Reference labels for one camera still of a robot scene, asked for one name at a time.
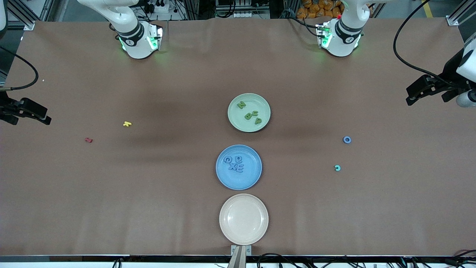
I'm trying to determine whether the orange mesh bag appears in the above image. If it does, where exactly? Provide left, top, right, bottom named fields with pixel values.
left=296, top=0, right=344, bottom=19

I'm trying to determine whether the power strip with black plugs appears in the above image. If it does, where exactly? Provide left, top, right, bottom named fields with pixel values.
left=143, top=0, right=168, bottom=13

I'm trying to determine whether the brown table cover sheet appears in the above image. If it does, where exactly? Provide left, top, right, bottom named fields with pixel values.
left=0, top=17, right=476, bottom=257

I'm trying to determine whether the light green plate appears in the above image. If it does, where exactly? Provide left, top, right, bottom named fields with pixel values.
left=228, top=93, right=271, bottom=133

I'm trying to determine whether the blue plate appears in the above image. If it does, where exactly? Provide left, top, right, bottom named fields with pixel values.
left=216, top=144, right=263, bottom=191

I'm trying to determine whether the beige plate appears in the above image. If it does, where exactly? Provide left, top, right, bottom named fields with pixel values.
left=219, top=193, right=269, bottom=246

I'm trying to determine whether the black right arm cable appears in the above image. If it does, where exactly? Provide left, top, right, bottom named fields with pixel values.
left=0, top=47, right=39, bottom=91

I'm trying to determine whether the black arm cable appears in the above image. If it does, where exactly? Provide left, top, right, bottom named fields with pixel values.
left=0, top=47, right=39, bottom=91
left=393, top=0, right=461, bottom=90

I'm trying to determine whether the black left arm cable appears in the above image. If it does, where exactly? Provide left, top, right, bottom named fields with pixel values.
left=393, top=0, right=461, bottom=90

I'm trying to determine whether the aluminium frame bar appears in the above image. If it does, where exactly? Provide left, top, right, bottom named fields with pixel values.
left=0, top=0, right=36, bottom=31
left=447, top=0, right=476, bottom=26

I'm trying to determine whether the grey metal bracket post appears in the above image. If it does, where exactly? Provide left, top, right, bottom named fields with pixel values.
left=227, top=245, right=252, bottom=268

